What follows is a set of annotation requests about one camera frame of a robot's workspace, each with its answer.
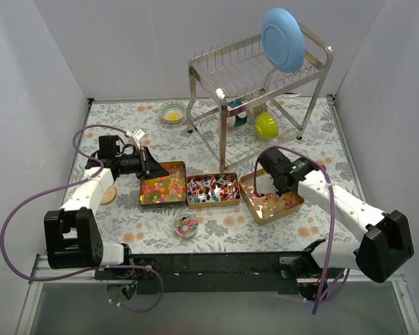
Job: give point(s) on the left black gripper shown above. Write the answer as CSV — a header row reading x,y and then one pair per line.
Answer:
x,y
145,164

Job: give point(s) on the tin of gummy candies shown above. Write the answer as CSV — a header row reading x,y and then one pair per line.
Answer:
x,y
165,191

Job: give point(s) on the tin of popsicle candies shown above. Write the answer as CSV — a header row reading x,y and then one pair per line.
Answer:
x,y
269,207

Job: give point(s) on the round wooden jar lid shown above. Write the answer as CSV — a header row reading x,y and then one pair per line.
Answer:
x,y
109,196

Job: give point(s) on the clear plastic jar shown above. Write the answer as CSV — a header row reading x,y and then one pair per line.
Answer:
x,y
186,225

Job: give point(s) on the tin of lollipops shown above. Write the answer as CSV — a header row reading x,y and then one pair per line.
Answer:
x,y
213,190

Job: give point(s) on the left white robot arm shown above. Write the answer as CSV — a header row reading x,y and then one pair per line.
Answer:
x,y
72,236

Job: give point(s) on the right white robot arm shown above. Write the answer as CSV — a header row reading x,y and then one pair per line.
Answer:
x,y
382,240

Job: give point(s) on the lime green bowl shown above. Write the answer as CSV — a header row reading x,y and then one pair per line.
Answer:
x,y
266,127

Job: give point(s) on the patterned small bowl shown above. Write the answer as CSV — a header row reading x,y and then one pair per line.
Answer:
x,y
172,111

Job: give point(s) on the patterned cup in rack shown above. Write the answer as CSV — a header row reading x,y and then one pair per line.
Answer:
x,y
259,109

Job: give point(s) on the teal white bowl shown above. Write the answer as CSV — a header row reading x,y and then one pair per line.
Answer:
x,y
239,119

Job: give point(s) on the steel dish rack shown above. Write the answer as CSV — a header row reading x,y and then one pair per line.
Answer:
x,y
237,69

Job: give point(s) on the blue plate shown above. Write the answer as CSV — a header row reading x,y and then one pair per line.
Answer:
x,y
282,40

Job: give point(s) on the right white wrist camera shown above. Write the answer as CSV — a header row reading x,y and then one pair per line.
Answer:
x,y
265,185

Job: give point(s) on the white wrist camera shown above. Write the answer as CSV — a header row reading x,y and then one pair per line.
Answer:
x,y
265,185
136,137

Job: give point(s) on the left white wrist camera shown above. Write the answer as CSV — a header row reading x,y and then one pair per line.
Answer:
x,y
136,137

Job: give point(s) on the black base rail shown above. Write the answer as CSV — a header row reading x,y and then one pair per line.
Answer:
x,y
231,272

